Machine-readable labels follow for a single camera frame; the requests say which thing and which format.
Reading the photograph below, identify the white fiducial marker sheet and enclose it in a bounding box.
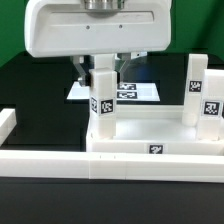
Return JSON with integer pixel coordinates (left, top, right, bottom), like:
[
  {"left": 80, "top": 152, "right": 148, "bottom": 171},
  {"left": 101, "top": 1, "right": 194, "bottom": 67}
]
[{"left": 67, "top": 82, "right": 160, "bottom": 102}]

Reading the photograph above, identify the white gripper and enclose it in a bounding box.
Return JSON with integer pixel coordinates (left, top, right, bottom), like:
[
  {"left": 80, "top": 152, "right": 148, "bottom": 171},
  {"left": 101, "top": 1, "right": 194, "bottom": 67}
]
[{"left": 24, "top": 0, "right": 172, "bottom": 86}]

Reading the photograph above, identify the white desk tabletop tray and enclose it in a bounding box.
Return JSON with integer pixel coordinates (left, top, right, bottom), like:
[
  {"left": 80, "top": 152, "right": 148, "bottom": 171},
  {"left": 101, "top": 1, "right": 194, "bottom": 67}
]
[{"left": 86, "top": 105, "right": 224, "bottom": 156}]

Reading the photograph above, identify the white U-shaped obstacle fence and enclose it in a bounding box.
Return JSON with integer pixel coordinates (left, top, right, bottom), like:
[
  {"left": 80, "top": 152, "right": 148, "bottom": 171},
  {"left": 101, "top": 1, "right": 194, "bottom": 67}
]
[{"left": 0, "top": 109, "right": 224, "bottom": 183}]

